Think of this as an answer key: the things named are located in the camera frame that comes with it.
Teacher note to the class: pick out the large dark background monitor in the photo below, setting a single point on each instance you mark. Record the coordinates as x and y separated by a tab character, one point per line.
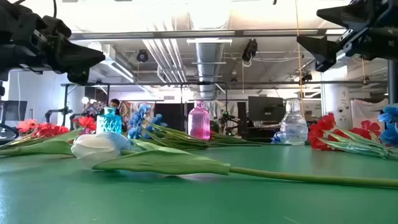
265	109

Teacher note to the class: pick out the wide white column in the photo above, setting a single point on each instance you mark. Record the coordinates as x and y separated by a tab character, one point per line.
337	99

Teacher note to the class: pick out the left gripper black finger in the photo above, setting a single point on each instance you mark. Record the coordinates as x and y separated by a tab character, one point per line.
79	77
81	59

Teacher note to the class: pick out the black upright post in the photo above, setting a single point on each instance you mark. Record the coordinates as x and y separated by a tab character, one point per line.
393	84

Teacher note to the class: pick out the pale pink sheet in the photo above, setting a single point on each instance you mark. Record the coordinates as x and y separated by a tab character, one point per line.
367	110

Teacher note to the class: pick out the black pipe frame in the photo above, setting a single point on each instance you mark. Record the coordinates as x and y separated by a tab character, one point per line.
155	84

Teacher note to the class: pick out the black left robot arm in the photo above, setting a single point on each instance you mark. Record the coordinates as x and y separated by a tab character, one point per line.
6	12

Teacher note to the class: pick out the white artificial tulip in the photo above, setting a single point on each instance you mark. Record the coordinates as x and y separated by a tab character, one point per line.
46	148

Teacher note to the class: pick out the long grey ceiling light rail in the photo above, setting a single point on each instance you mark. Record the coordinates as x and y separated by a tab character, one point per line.
155	34

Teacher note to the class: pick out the clear glass vase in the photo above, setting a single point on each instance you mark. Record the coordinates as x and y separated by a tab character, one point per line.
293	130

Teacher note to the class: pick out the black ceiling-hung device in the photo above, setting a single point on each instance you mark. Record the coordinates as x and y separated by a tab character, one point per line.
142	56
250	49

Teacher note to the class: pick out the green table mat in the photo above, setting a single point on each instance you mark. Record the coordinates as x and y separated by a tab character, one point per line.
199	202

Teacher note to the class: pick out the teal glass vase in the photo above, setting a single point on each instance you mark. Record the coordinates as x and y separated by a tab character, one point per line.
109	124

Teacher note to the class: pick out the person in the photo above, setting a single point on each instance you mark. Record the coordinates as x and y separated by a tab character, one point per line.
114	104

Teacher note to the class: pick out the pink ribbed glass vase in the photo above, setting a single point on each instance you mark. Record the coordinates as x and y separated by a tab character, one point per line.
199	124

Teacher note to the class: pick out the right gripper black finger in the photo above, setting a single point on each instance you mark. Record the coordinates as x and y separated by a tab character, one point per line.
321	51
345	17

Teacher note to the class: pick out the black background robot arm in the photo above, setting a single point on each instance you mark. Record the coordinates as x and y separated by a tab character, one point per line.
227	119
59	111

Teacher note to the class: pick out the floral patterned cloth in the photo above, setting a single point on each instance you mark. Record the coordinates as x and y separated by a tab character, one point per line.
126	109

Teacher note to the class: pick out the white tulip with blue tint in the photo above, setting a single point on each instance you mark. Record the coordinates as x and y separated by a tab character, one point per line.
93	149

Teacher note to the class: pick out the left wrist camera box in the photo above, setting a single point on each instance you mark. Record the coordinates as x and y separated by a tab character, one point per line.
57	26

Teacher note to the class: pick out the small dark background monitor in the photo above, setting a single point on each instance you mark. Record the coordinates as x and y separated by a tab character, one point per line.
14	110

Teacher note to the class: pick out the background red flowers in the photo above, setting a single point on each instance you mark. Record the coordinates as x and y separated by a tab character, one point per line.
87	123

